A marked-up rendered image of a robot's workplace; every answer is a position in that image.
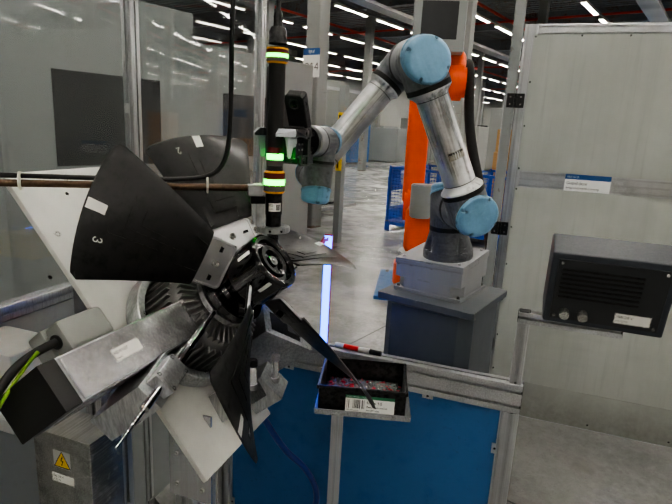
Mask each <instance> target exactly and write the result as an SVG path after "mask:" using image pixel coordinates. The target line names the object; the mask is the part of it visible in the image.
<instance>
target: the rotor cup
mask: <svg viewBox="0 0 672 504"><path fill-rule="evenodd" d="M248 250H249V253H250V254H248V255H247V256H246V257H244V258H243V259H242V260H240V261H239V262H238V258H239V257H241V256H242V255H243V254H245V253H246V252H247V251H248ZM270 256H274V257H275V258H276V259H277V262H278V264H277V265H274V264H272V263H271V261H270ZM294 281H295V269H294V265H293V263H292V261H291V259H290V257H289V255H288V254H287V252H286V251H285V250H284V248H283V247H282V246H281V245H280V244H279V243H278V242H276V241H275V240H274V239H272V238H270V237H269V236H266V235H261V234H260V235H256V236H254V237H252V238H251V239H250V240H249V241H247V242H246V243H245V244H244V245H242V246H241V247H240V248H238V249H237V250H236V252H235V254H234V256H233V258H232V261H231V263H230V265H229V267H228V269H227V271H226V273H225V276H224V278H223V280H222V282H221V284H220V286H219V287H218V288H217V289H213V288H210V287H208V286H205V285H203V286H204V289H205V292H206V294H207V296H208V298H209V300H210V302H211V303H212V305H213V306H214V307H215V308H216V309H217V310H218V311H219V312H220V313H221V314H222V315H223V316H224V317H226V318H227V319H229V320H231V321H233V322H236V323H240V324H241V322H242V319H243V317H242V316H238V311H239V308H245V303H246V293H247V283H250V285H251V287H252V294H251V300H254V304H253V305H252V304H251V310H254V319H255V318H257V317H258V316H259V315H260V313H261V310H262V305H264V304H266V303H268V302H269V301H270V300H272V299H273V298H275V297H276V296H278V295H279V294H280V293H282V292H283V291H285V290H286V289H287V288H289V287H290V286H291V285H292V284H293V283H294ZM267 283H271V284H272V285H270V286H269V287H268V288H266V289H265V290H264V291H262V292H261V293H260V292H259V291H258V290H259V289H260V288H262V287H263V286H265V285H266V284H267ZM254 319H253V320H254Z"/></svg>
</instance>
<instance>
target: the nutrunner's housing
mask: <svg viewBox="0 0 672 504"><path fill-rule="evenodd" d="M268 44H271V45H287V31H286V29H285V27H283V14H282V11H278V10H277V11H275V13H274V26H271V28H270V30H269V40H268ZM265 214H266V226H267V227H280V226H281V215H282V194H269V193H266V202H265ZM267 236H269V237H270V238H272V239H274V240H275V241H276V242H279V235H272V234H267Z"/></svg>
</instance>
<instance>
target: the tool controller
mask: <svg viewBox="0 0 672 504"><path fill-rule="evenodd" d="M671 305H672V245H663V244H654V243H644V242H635V241H625V240H616V239H606V238H597V237H587V236H578V235H568V234H559V233H554V234H553V238H552V244H551V250H550V256H549V262H548V268H547V274H546V280H545V286H544V292H543V305H542V318H543V319H544V320H548V321H555V322H561V323H568V324H574V325H581V326H587V327H593V328H600V329H606V330H613V331H619V332H626V333H632V334H639V335H645V336H651V337H658V338H661V337H662V335H663V332H664V329H665V325H666V322H667V319H668V315H669V312H670V309H671Z"/></svg>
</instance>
